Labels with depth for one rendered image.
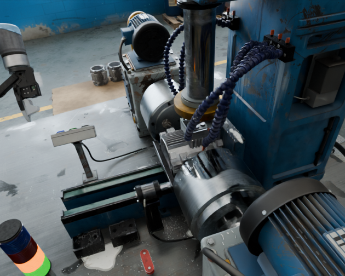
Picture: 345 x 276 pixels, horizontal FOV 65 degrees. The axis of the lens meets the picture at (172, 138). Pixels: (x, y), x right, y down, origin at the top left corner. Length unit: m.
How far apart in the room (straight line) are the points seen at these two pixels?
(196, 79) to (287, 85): 0.26
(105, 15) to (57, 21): 0.97
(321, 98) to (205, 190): 0.49
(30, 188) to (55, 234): 0.32
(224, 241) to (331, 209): 0.25
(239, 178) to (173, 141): 0.31
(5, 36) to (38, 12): 5.11
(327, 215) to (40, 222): 1.06
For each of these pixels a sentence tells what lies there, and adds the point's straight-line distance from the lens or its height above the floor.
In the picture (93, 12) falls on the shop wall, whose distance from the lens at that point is 6.44.
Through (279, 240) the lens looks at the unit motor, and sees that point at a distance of 0.50.
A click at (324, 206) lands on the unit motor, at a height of 1.36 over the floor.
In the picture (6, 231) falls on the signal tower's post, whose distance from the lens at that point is 0.73.
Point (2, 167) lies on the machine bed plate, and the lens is 1.63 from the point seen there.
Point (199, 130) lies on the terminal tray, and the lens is 0.95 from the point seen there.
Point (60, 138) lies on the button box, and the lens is 1.18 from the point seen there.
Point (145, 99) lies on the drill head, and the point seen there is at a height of 1.12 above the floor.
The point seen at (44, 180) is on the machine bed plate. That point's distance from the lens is 1.44.
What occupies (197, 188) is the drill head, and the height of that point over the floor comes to 1.14.
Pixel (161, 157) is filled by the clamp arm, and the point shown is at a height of 1.03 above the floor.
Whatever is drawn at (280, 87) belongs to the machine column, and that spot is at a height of 1.33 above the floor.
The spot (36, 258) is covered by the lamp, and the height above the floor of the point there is 1.11.
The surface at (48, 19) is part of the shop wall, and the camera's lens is 6.39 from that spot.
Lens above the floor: 1.73
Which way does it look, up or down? 39 degrees down
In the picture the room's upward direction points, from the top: 5 degrees counter-clockwise
